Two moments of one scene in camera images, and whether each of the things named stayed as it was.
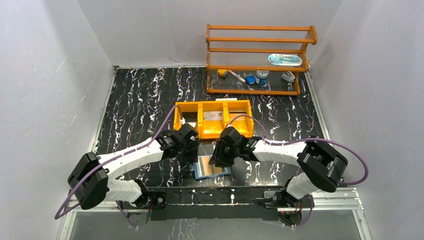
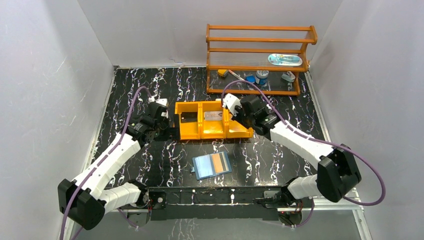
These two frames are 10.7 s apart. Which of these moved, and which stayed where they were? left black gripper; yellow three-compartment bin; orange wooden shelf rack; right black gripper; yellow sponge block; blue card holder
Moved: left black gripper; right black gripper
Stayed: yellow sponge block; blue card holder; orange wooden shelf rack; yellow three-compartment bin
